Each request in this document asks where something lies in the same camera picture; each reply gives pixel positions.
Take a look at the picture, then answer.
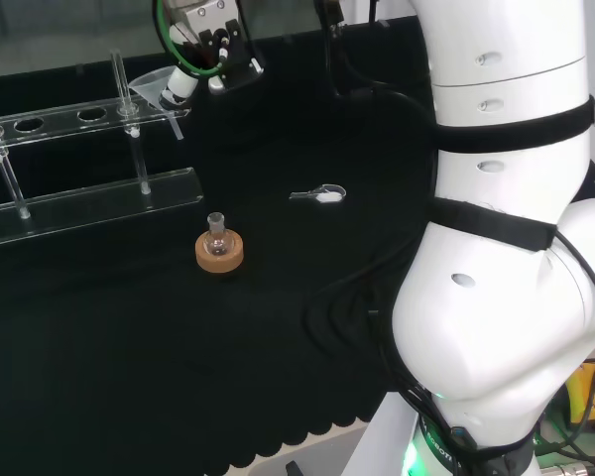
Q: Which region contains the small glass round-bottom flask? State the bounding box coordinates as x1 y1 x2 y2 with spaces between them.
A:
203 211 231 258

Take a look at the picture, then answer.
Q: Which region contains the clear plastic funnel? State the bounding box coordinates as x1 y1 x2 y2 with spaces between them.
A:
127 69 185 143

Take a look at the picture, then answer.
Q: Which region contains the yellow stop button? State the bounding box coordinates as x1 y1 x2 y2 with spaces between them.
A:
567 356 595 432

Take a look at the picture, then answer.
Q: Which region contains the clear acrylic funnel stand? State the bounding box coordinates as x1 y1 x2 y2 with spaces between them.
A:
0 49 204 249

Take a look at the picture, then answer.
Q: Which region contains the black bench cloth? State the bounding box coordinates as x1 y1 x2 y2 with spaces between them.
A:
0 13 595 470

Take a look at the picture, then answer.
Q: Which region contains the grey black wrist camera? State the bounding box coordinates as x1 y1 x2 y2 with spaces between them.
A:
206 19 267 95

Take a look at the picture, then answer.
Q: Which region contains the green cable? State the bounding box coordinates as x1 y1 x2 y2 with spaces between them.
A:
152 0 229 79

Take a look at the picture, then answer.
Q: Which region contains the black cable with inline plug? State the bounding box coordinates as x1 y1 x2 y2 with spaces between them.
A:
312 0 440 199

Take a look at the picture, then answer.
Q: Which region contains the cork ring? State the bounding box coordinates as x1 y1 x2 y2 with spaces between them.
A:
194 228 245 274

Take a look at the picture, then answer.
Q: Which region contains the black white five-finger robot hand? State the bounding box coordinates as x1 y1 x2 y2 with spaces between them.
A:
157 23 230 111

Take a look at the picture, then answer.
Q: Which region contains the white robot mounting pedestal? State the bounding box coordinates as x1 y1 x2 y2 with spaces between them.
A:
344 389 422 476

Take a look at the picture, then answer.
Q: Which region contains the black cable bundle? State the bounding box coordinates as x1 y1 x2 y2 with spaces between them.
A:
301 247 430 416

